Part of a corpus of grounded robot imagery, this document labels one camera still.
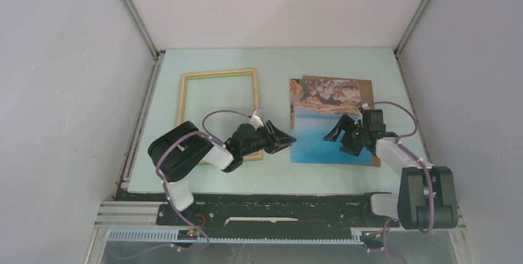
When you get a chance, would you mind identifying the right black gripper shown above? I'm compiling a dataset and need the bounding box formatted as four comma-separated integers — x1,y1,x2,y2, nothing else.
323,114,368,157

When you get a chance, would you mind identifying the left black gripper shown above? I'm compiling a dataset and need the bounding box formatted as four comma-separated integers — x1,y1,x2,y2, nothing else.
241,120,295,157

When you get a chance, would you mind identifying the wooden picture frame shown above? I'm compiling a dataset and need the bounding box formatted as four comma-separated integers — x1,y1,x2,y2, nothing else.
176,68,260,141

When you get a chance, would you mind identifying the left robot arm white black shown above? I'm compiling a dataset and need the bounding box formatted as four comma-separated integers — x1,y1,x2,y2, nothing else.
147,121,297,225

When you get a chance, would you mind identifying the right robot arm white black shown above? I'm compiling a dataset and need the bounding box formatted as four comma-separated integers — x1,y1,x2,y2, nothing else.
323,107,459,233

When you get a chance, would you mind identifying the landscape photo print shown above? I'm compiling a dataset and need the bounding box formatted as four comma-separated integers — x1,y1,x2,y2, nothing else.
290,78,372,166

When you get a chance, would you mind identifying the brown cardboard backing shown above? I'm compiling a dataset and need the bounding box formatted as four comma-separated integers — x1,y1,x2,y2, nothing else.
302,75,381,167

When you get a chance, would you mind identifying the aluminium base extrusion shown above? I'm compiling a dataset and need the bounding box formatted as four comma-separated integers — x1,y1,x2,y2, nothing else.
94,200,467,230

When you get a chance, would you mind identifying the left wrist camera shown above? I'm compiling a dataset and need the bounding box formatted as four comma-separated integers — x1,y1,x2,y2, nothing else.
249,109,264,130

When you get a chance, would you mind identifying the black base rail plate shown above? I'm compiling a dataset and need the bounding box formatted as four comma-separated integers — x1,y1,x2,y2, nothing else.
181,194,385,241

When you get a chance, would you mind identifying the right aluminium corner post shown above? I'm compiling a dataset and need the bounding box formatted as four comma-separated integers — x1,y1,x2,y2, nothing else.
394,0,432,58

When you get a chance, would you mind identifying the aluminium corner post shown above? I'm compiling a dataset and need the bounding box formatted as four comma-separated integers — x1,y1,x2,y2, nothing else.
394,0,432,58
121,0,160,60

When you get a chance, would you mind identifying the grey cable duct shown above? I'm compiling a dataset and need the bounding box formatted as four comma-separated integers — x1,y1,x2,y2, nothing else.
106,228,363,245

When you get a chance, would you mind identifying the left aluminium corner post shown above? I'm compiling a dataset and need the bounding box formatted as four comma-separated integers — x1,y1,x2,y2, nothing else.
121,0,160,60

